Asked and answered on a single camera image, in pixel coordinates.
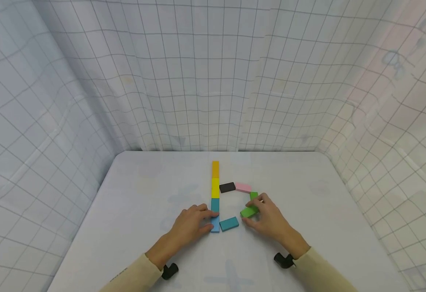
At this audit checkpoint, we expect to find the person's left forearm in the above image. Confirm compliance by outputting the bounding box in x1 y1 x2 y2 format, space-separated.
100 252 163 292

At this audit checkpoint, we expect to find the black wrist band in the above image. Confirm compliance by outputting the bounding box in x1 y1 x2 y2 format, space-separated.
273 252 296 269
161 263 179 281

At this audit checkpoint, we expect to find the person's left hand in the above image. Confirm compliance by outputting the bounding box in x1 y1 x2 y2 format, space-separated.
145 204 220 271

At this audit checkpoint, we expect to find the person's right hand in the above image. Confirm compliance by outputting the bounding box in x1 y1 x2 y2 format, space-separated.
241 193 312 260

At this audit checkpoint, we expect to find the person's right forearm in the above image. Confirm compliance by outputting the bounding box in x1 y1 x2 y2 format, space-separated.
293 247 358 292

